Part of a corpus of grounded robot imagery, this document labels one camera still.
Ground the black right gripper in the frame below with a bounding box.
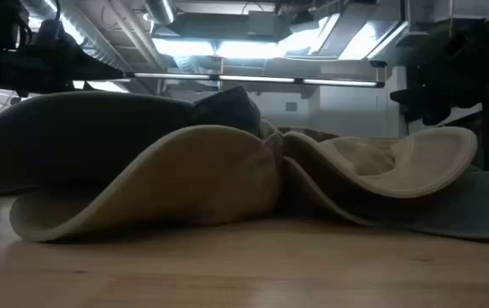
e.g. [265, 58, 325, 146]
[390, 38, 489, 126]

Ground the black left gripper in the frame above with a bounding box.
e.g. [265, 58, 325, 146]
[17, 42, 125, 93]

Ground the tan baseball cap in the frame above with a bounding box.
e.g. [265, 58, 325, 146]
[0, 90, 198, 198]
[281, 126, 479, 200]
[9, 123, 285, 244]

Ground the long ceiling light bar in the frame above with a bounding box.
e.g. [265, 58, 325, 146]
[72, 71, 386, 89]

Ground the silver ventilation duct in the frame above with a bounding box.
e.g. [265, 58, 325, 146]
[30, 0, 134, 74]
[144, 0, 178, 26]

